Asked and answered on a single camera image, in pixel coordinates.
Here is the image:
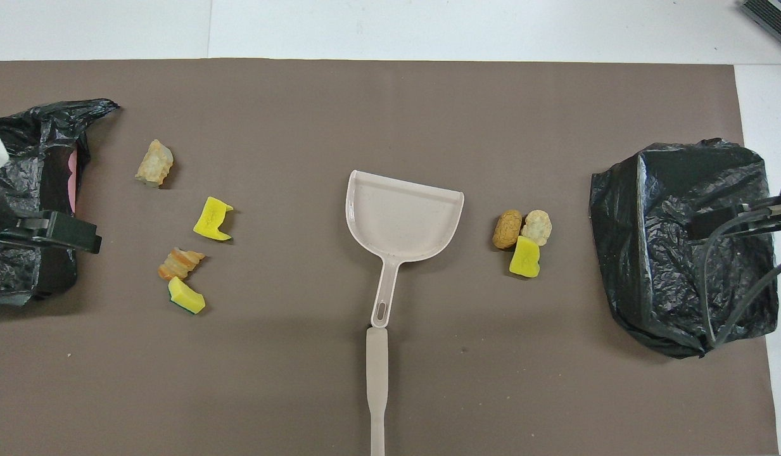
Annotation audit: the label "right black-bagged bin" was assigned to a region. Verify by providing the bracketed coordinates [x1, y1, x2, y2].
[0, 98, 120, 307]

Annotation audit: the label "dark grey ribbed device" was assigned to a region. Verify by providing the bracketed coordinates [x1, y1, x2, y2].
[740, 0, 781, 54]

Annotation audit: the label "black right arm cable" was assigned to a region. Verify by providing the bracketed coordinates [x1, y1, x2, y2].
[699, 212, 781, 348]

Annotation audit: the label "black bag covered tray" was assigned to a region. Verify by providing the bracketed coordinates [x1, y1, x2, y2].
[590, 138, 779, 360]

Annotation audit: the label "pink plastic bin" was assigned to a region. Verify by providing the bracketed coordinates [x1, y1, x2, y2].
[66, 147, 82, 216]

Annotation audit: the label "brown potato shaped lump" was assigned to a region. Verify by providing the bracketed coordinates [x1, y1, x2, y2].
[492, 210, 523, 250]

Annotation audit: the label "beige hand brush black bristles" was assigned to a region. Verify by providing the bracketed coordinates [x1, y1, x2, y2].
[365, 327, 389, 456]

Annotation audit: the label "orange striped croissant piece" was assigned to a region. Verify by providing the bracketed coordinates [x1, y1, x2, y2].
[158, 247, 206, 282]

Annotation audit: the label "pale knobbly lump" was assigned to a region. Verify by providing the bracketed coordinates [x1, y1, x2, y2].
[521, 210, 553, 247]

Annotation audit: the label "pale crusty bread piece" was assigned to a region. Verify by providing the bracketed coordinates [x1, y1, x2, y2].
[135, 139, 174, 188]

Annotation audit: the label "yellow green sponge block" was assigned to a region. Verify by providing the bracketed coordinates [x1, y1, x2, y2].
[168, 277, 206, 315]

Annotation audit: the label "yellow notched sponge piece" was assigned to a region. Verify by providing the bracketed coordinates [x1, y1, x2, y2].
[193, 196, 234, 242]

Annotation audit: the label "yellow sponge chunk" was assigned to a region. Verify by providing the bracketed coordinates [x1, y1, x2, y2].
[509, 236, 541, 278]

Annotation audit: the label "brown table mat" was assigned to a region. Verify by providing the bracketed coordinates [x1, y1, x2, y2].
[0, 59, 780, 456]

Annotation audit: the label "beige plastic dustpan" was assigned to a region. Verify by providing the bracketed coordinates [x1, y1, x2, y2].
[345, 170, 465, 329]

